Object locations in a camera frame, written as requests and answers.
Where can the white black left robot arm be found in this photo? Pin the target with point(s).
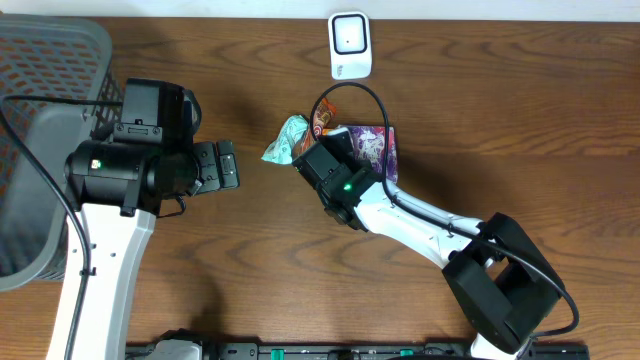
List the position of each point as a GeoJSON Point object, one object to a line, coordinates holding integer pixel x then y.
{"type": "Point", "coordinates": [117, 190]}

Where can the mint green wipes pack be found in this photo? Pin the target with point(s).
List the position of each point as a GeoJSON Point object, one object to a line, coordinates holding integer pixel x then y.
{"type": "Point", "coordinates": [280, 151]}

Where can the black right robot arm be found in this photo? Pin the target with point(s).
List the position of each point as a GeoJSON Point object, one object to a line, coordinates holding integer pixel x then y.
{"type": "Point", "coordinates": [502, 282]}

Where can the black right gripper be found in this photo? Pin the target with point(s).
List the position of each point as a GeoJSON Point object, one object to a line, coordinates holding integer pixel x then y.
{"type": "Point", "coordinates": [360, 162]}

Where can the white barcode scanner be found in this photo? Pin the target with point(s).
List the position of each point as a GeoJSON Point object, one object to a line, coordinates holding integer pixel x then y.
{"type": "Point", "coordinates": [350, 45]}

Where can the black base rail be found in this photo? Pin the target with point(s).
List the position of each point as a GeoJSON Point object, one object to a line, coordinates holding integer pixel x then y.
{"type": "Point", "coordinates": [183, 349]}

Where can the purple pantyliner pack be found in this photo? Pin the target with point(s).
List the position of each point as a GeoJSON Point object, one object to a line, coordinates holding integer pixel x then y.
{"type": "Point", "coordinates": [368, 143]}

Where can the brown orange chocolate bar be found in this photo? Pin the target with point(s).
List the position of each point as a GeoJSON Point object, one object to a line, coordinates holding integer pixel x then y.
{"type": "Point", "coordinates": [323, 115]}

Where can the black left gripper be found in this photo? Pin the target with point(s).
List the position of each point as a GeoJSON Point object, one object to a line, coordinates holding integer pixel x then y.
{"type": "Point", "coordinates": [215, 165]}

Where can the grey plastic basket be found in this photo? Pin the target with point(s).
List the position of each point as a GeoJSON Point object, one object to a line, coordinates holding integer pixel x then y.
{"type": "Point", "coordinates": [62, 91]}

